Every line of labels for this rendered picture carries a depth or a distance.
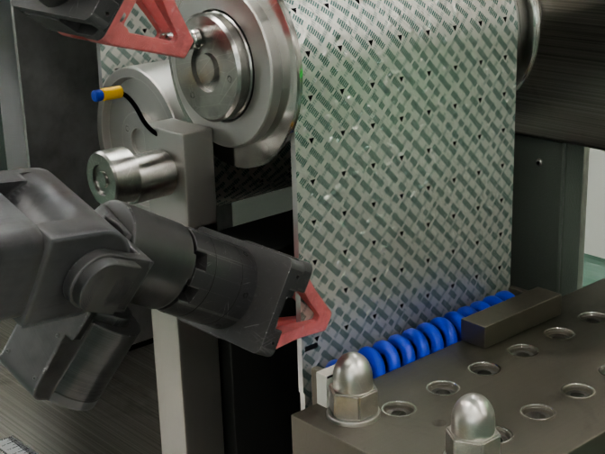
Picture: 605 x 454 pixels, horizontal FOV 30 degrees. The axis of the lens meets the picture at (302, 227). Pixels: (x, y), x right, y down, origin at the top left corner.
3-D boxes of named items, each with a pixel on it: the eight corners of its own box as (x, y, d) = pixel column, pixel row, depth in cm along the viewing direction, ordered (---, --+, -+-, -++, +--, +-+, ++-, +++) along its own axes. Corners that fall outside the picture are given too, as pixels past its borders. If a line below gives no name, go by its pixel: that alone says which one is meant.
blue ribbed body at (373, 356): (314, 401, 82) (312, 357, 81) (502, 319, 96) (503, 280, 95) (347, 416, 80) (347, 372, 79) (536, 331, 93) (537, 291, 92)
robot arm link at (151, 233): (134, 222, 65) (94, 178, 69) (75, 322, 66) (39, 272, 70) (221, 254, 69) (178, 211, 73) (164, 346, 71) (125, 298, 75)
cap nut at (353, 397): (314, 413, 76) (312, 352, 74) (354, 396, 78) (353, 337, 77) (352, 432, 73) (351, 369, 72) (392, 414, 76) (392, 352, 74)
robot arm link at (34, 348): (99, 258, 59) (4, 173, 63) (-6, 434, 61) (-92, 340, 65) (223, 278, 69) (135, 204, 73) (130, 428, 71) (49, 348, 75)
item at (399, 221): (298, 391, 82) (290, 143, 76) (504, 304, 97) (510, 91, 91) (302, 394, 82) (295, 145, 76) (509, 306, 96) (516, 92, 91)
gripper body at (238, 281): (277, 361, 72) (194, 337, 67) (185, 317, 80) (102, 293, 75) (312, 266, 73) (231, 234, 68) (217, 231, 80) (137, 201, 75)
